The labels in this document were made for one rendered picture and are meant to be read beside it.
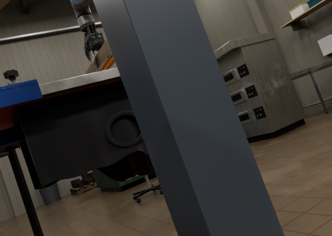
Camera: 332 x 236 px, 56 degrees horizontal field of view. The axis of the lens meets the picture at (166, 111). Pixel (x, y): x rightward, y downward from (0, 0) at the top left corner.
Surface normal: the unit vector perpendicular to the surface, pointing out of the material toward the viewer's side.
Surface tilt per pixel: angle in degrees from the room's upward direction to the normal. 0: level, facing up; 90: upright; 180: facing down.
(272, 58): 90
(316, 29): 90
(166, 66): 90
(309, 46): 90
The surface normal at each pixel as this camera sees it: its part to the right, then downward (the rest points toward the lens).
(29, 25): 0.39, -0.21
